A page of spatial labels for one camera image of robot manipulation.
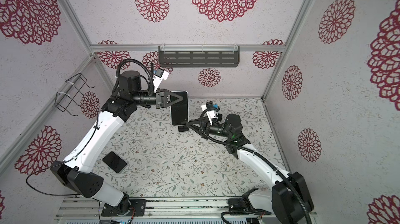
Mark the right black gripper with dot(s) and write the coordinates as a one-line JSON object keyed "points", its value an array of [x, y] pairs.
{"points": [[195, 127]]}

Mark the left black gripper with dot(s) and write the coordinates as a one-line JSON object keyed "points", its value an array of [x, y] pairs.
{"points": [[165, 93]]}

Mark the black smartphone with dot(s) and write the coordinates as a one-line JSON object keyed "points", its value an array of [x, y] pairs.
{"points": [[180, 116]]}

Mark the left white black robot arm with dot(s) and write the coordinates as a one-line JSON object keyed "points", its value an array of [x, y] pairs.
{"points": [[75, 172]]}

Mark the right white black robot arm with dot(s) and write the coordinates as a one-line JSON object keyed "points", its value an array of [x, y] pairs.
{"points": [[290, 199]]}

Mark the black phone centre left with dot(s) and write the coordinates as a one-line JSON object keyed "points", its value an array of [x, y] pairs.
{"points": [[183, 128]]}

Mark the black phone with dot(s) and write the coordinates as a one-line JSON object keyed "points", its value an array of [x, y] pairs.
{"points": [[114, 162], [183, 128]]}

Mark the black phone bottom left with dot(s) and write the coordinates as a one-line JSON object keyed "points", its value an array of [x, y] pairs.
{"points": [[114, 162]]}

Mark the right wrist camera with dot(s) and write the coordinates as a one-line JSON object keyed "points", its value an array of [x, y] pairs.
{"points": [[212, 112]]}

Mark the grey slotted wall shelf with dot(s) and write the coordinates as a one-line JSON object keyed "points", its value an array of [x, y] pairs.
{"points": [[199, 57]]}

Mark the black wire wall basket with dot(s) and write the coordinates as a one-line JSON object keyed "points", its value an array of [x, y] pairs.
{"points": [[75, 84]]}

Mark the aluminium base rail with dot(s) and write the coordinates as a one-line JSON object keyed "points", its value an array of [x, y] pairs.
{"points": [[159, 208]]}

